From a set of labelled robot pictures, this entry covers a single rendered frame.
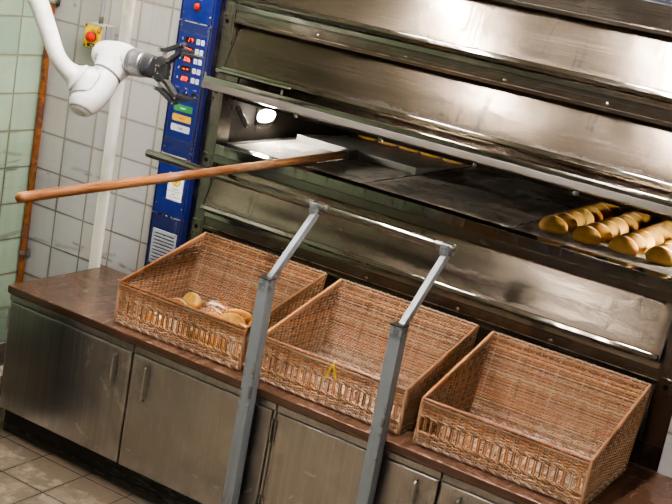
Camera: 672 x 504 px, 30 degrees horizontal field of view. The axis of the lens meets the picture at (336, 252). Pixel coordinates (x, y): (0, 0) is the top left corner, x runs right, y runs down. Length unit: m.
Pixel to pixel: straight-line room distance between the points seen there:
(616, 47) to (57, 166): 2.38
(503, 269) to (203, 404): 1.09
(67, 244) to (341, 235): 1.33
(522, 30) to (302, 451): 1.51
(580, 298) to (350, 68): 1.12
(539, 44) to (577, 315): 0.87
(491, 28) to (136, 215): 1.66
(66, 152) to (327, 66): 1.29
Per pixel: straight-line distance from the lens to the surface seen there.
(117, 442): 4.49
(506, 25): 4.12
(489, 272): 4.18
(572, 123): 4.03
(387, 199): 4.32
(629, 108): 3.96
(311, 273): 4.47
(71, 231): 5.22
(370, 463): 3.82
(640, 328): 4.01
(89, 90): 4.13
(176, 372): 4.25
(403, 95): 4.27
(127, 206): 5.01
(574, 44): 4.02
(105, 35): 4.96
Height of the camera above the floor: 2.04
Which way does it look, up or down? 14 degrees down
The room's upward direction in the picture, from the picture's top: 10 degrees clockwise
